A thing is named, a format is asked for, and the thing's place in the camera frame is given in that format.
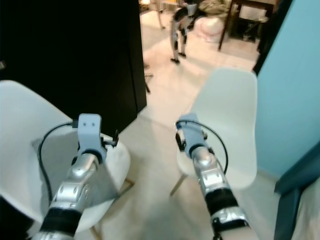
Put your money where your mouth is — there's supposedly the large black cabinet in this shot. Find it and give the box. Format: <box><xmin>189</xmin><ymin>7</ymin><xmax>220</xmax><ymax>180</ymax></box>
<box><xmin>0</xmin><ymin>0</ymin><xmax>149</xmax><ymax>139</ymax></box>

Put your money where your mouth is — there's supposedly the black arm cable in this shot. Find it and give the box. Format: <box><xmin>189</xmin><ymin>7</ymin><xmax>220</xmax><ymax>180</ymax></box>
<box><xmin>38</xmin><ymin>120</ymin><xmax>81</xmax><ymax>203</ymax></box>
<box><xmin>174</xmin><ymin>119</ymin><xmax>230</xmax><ymax>174</ymax></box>

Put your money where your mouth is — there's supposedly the pale pink cushion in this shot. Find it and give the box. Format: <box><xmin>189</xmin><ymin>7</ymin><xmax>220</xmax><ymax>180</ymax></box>
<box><xmin>195</xmin><ymin>16</ymin><xmax>227</xmax><ymax>44</ymax></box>

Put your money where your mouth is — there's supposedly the white and black humanoid robot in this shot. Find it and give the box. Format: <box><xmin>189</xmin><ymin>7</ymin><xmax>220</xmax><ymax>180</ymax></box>
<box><xmin>169</xmin><ymin>1</ymin><xmax>199</xmax><ymax>65</ymax></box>

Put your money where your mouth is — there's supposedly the teal sofa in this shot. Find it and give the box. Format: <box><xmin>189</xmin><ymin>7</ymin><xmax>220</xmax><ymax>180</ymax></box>
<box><xmin>273</xmin><ymin>141</ymin><xmax>320</xmax><ymax>240</ymax></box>

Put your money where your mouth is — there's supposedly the light grey right wrist camera mount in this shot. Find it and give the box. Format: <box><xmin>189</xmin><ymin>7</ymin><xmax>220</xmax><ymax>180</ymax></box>
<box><xmin>177</xmin><ymin>113</ymin><xmax>209</xmax><ymax>158</ymax></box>

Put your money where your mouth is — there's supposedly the empty white shell chair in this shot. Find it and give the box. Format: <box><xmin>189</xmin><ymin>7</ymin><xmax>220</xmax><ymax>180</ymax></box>
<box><xmin>169</xmin><ymin>67</ymin><xmax>260</xmax><ymax>197</ymax></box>

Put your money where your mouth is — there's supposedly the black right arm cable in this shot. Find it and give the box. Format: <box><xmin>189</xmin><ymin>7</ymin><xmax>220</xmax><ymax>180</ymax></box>
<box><xmin>174</xmin><ymin>119</ymin><xmax>230</xmax><ymax>174</ymax></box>

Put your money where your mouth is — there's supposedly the dark wooden table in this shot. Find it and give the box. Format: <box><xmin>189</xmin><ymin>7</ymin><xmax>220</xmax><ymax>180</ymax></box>
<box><xmin>217</xmin><ymin>0</ymin><xmax>282</xmax><ymax>52</ymax></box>

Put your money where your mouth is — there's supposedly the olive green bag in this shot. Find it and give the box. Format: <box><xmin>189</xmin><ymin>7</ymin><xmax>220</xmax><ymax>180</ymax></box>
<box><xmin>200</xmin><ymin>0</ymin><xmax>229</xmax><ymax>17</ymax></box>

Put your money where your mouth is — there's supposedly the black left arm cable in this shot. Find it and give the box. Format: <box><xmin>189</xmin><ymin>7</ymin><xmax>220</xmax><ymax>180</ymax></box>
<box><xmin>38</xmin><ymin>120</ymin><xmax>81</xmax><ymax>203</ymax></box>

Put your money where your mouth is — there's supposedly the white cloth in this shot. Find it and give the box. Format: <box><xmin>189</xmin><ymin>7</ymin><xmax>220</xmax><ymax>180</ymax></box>
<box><xmin>292</xmin><ymin>192</ymin><xmax>320</xmax><ymax>240</ymax></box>

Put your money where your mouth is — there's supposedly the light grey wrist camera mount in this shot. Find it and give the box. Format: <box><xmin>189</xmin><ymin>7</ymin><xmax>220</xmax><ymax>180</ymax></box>
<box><xmin>177</xmin><ymin>113</ymin><xmax>209</xmax><ymax>158</ymax></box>
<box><xmin>76</xmin><ymin>113</ymin><xmax>107</xmax><ymax>163</ymax></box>

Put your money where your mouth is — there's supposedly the light grey left wrist camera mount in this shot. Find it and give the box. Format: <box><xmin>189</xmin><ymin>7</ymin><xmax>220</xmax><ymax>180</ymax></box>
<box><xmin>76</xmin><ymin>113</ymin><xmax>107</xmax><ymax>163</ymax></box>

